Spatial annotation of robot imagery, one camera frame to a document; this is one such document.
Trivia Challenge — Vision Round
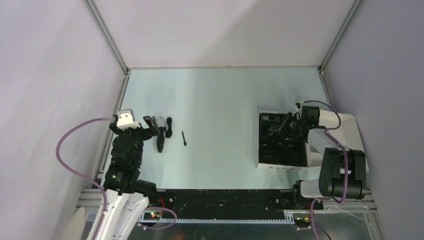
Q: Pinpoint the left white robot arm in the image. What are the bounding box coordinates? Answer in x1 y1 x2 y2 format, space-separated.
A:
87 111 160 240

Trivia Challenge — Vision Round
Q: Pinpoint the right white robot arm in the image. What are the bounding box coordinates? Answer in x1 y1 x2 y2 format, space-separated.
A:
258 105 367 209

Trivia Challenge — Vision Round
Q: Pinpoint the black silver hair clipper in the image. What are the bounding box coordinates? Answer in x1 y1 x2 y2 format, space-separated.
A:
156 116 166 153

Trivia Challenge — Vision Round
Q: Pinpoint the white box with black tray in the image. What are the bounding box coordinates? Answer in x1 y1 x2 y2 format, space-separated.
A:
256 111 308 172

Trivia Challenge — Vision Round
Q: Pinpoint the small black cleaning brush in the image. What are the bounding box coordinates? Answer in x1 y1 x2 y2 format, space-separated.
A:
181 131 187 146

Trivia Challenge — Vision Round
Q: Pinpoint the white box lid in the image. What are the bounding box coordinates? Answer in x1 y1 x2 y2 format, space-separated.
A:
305 110 364 168

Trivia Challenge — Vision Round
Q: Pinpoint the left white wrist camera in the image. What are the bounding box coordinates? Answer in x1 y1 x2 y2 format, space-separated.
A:
116 109 141 131

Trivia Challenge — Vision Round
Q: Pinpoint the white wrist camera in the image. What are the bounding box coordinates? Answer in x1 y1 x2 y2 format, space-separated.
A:
116 109 141 131
295 101 305 113

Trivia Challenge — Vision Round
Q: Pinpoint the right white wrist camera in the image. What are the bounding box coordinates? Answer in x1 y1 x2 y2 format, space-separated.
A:
295 101 305 113

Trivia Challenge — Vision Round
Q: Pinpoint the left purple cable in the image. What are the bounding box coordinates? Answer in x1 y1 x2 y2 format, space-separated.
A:
55 117 115 240

